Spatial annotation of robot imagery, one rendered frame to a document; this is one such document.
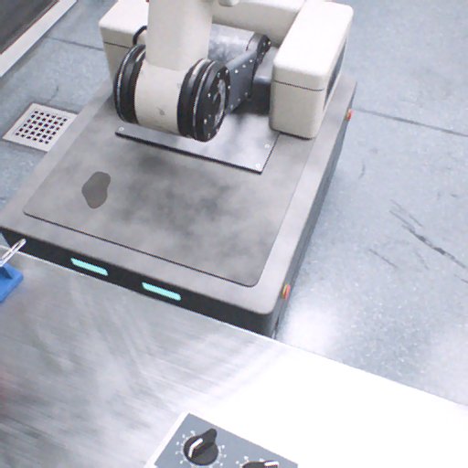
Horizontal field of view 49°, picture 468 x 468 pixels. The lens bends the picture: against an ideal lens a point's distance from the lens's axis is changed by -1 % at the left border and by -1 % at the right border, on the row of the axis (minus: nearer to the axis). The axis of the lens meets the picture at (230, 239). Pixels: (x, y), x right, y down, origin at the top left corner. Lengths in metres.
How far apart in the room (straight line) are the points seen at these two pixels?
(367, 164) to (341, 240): 0.34
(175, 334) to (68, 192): 0.74
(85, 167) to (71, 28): 1.27
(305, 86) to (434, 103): 0.98
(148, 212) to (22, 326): 0.61
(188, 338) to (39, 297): 0.19
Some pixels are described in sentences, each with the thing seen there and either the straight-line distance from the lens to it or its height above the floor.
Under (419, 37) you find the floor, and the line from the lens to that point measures 2.48.
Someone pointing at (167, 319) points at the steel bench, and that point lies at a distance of 0.61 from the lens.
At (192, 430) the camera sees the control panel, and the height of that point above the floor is 0.79.
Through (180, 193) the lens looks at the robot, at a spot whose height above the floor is 0.37.
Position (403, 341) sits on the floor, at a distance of 1.49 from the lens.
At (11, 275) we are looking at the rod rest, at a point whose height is 0.77.
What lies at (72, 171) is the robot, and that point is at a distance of 1.33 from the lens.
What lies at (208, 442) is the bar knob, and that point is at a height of 0.81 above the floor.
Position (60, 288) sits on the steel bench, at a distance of 0.66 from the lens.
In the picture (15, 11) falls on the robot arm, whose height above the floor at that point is 1.14.
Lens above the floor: 1.30
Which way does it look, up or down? 55 degrees down
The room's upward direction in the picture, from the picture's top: 1 degrees counter-clockwise
